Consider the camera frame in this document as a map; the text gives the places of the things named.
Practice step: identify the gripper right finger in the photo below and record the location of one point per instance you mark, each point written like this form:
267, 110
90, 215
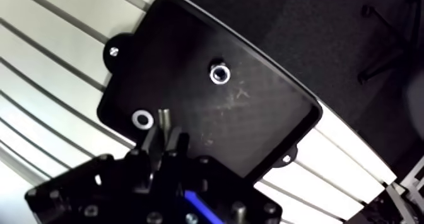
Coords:
225, 185

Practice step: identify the steel bolt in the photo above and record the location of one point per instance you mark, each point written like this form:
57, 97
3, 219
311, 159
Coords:
164, 119

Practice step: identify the black chair base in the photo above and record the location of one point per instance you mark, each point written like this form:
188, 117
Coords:
387, 29

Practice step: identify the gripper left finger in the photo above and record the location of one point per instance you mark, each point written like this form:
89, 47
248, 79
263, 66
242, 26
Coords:
99, 192

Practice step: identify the black tray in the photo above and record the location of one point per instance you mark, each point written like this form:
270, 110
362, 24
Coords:
205, 112

